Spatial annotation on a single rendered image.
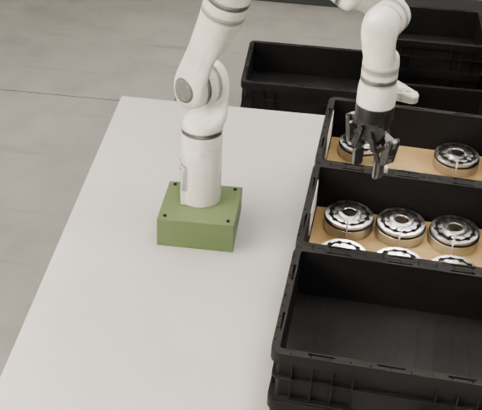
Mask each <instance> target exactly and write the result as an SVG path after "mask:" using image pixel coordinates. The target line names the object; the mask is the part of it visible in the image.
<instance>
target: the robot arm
mask: <svg viewBox="0 0 482 410"><path fill-rule="evenodd" d="M331 1H332V2H333V3H335V4H336V5H337V6H338V7H340V8H341V9H342V10H344V11H352V10H358V11H361V12H362V13H363V14H365V16H364V18H363V23H362V27H361V42H362V51H363V62H362V69H361V76H360V80H359V83H358V91H357V98H356V105H355V111H352V112H349V113H346V114H345V132H346V140H347V141H348V142H351V146H352V147H353V151H352V164H353V165H358V164H360V163H361V162H362V161H363V152H364V146H363V145H364V144H365V142H367V143H368V144H369V145H370V149H371V153H373V157H374V163H373V168H372V175H371V178H373V179H374V180H375V179H378V178H381V177H382V176H383V175H384V166H385V165H387V164H390V163H393V161H394V159H395V156H396V153H397V150H398V147H399V145H400V140H399V138H395V139H394V138H393V137H392V136H390V131H389V125H390V123H391V122H392V120H393V116H394V110H395V103H396V101H399V102H403V103H408V104H416V103H417V102H418V101H419V94H418V92H417V91H415V90H413V89H412V88H410V87H408V86H407V85H405V84H403V83H402V82H400V81H399V80H398V79H397V78H398V72H399V67H400V56H399V53H398V52H397V51H396V43H397V37H398V35H399V34H400V33H401V32H402V31H403V30H404V29H405V28H406V27H407V26H408V24H409V23H410V18H411V13H410V8H409V7H408V5H407V4H406V2H405V1H404V0H331ZM250 4H251V0H202V5H201V9H200V12H199V15H198V19H197V22H196V24H195V27H194V30H193V34H192V37H191V39H190V42H189V45H188V47H187V50H186V51H185V54H184V57H183V59H182V60H181V62H180V65H179V67H178V69H177V71H176V75H175V79H174V92H175V96H176V99H177V101H178V103H179V104H180V105H181V106H183V107H186V108H189V109H190V110H189V111H188V112H187V113H186V114H185V115H184V116H183V118H182V121H181V157H180V204H185V205H188V206H190V207H198V208H204V207H212V206H214V205H216V204H217V203H218V202H219V201H220V199H221V177H222V153H223V128H224V123H225V121H226V119H227V115H228V99H229V78H228V73H227V70H226V68H225V66H224V65H223V64H222V63H221V62H220V61H219V60H217V58H218V57H219V56H220V54H221V53H222V52H223V51H224V49H225V48H226V47H227V46H228V44H229V43H230V42H231V41H232V39H233V38H234V37H235V36H236V35H237V33H238V32H239V30H240V29H241V26H242V25H243V24H244V21H245V18H246V15H247V12H248V10H249V8H250ZM352 129H353V130H354V133H353V134H351V131H352ZM379 144H381V145H380V146H378V147H376V146H377V145H379ZM379 152H380V153H381V157H379Z"/></svg>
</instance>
